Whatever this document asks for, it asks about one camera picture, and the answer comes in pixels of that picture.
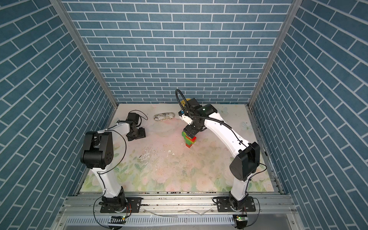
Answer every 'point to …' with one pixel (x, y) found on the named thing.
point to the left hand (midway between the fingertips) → (143, 135)
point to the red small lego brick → (189, 146)
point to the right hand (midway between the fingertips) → (193, 130)
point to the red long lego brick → (193, 139)
